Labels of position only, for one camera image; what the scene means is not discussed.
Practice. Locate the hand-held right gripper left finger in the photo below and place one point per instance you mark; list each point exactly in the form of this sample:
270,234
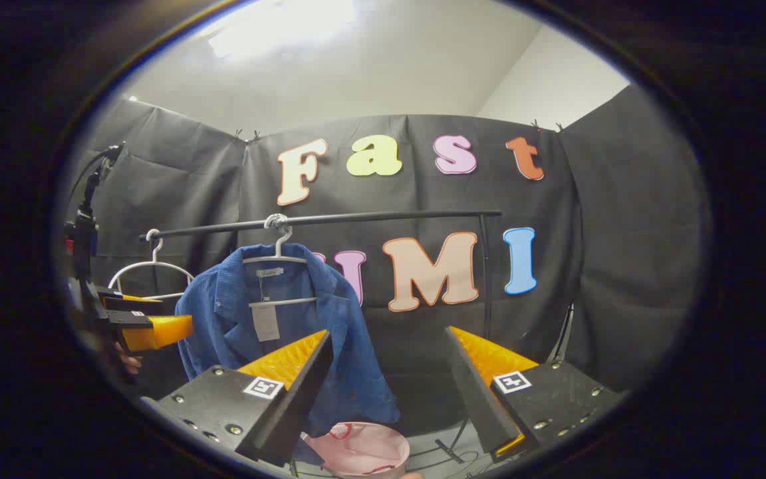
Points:
296,406

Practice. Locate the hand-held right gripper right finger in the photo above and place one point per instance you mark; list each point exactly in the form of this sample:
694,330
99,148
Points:
476,399

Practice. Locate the black clothes rack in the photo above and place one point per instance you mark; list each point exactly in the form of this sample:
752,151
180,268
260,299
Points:
389,216

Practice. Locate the black tripod stand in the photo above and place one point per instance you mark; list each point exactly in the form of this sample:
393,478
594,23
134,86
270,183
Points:
561,336

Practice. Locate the pink laundry hamper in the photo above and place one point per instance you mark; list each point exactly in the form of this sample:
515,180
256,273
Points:
356,449

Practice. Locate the white hanger with taped hook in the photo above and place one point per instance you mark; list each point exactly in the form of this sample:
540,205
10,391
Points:
283,301

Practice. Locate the plain white hanger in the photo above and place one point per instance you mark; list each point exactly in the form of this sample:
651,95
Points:
154,263

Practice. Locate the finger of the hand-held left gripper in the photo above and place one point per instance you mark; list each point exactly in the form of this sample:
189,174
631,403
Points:
131,305
157,331

